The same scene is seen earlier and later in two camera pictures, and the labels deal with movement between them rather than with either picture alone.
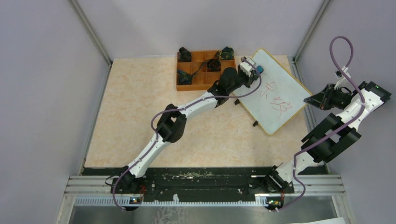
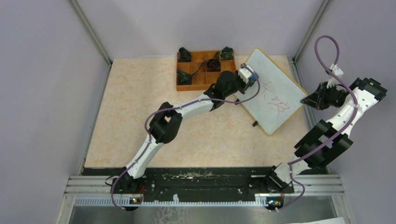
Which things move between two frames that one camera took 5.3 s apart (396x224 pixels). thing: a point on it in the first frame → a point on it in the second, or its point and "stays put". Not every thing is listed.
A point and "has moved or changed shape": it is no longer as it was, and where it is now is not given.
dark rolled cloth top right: x=227 y=53 stays put
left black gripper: x=253 y=76 stays put
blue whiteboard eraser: x=259 y=68 has moved or changed shape
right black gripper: x=322 y=99 stays put
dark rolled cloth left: x=183 y=78 stays put
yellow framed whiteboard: x=280 y=94 has moved or changed shape
